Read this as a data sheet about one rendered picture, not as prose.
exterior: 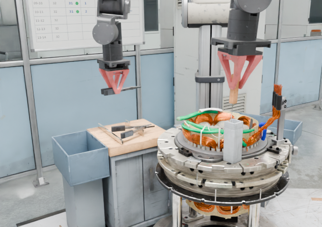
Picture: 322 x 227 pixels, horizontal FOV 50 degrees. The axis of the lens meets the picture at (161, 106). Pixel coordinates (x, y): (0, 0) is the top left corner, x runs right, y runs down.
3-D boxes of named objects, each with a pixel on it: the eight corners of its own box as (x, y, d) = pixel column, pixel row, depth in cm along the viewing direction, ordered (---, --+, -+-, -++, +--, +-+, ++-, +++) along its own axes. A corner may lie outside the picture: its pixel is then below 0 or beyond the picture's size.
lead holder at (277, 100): (279, 110, 76) (280, 96, 75) (264, 107, 79) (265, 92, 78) (289, 107, 78) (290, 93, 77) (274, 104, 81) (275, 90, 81)
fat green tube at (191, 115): (178, 125, 83) (178, 117, 82) (169, 121, 86) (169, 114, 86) (222, 114, 91) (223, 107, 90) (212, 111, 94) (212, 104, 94)
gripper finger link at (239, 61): (261, 91, 69) (269, 44, 66) (233, 94, 65) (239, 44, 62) (239, 83, 74) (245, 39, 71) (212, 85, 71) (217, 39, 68)
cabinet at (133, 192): (116, 242, 97) (110, 156, 90) (93, 210, 113) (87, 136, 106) (173, 220, 107) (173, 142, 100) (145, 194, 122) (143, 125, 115)
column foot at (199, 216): (204, 217, 104) (204, 214, 104) (186, 223, 102) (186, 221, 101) (199, 212, 107) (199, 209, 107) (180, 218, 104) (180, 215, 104)
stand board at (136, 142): (110, 157, 90) (109, 148, 90) (86, 136, 106) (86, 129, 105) (174, 141, 100) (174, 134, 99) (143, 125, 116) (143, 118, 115)
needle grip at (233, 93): (235, 104, 70) (238, 75, 68) (227, 102, 71) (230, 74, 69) (238, 102, 71) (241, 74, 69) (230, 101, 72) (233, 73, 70)
